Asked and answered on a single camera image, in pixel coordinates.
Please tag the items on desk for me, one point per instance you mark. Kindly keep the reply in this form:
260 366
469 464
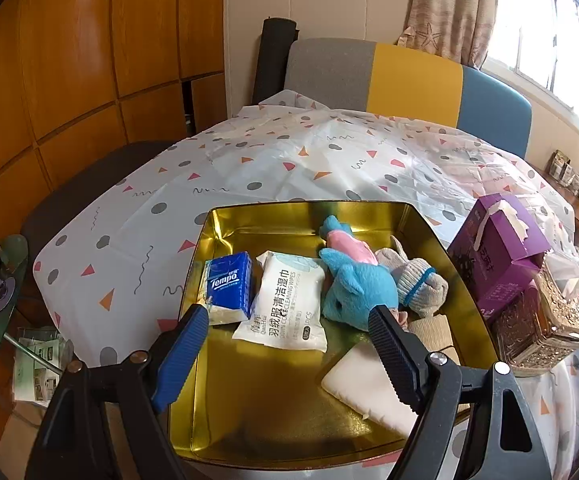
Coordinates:
567 172

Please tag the blue tissue pack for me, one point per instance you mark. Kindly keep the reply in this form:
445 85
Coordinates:
227 285

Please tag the grey knitted glove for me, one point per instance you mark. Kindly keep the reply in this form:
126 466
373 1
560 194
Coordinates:
419 280

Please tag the grey yellow blue chair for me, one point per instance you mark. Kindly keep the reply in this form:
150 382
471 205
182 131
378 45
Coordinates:
409 80

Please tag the beige starfish print curtain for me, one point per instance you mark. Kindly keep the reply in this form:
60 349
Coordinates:
444 5

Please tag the patterned plastic tablecloth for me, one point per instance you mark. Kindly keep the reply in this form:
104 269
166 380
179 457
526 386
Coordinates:
269 160

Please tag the brown ribbed cloth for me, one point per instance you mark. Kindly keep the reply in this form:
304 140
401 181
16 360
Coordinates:
434 332

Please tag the dark grey seat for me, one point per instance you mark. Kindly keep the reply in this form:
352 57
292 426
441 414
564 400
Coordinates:
94 180

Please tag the ornate metallic tissue box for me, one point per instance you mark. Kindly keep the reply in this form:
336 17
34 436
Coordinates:
529 330

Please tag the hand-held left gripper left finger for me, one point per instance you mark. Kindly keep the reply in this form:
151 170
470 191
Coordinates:
184 350

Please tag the wooden wardrobe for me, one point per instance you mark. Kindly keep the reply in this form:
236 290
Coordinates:
69 60

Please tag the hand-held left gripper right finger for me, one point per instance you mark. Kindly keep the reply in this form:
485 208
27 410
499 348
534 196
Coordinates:
394 355

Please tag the white wet wipes packet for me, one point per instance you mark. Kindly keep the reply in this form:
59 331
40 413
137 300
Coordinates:
279 305

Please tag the stack of green white papers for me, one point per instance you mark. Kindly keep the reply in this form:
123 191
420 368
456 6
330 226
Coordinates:
39 365

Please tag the blue plush elephant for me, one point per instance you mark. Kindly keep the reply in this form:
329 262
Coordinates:
354 290

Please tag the purple tissue box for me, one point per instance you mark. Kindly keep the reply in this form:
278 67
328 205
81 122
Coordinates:
494 260

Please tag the gold metal tin box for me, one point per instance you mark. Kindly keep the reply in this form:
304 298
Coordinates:
269 400

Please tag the clear plastic bag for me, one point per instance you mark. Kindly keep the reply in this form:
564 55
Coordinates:
574 275

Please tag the window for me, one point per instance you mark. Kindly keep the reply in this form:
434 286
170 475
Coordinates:
554 35

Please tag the black rolled mat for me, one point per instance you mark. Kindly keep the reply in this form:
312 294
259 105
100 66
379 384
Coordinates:
274 60

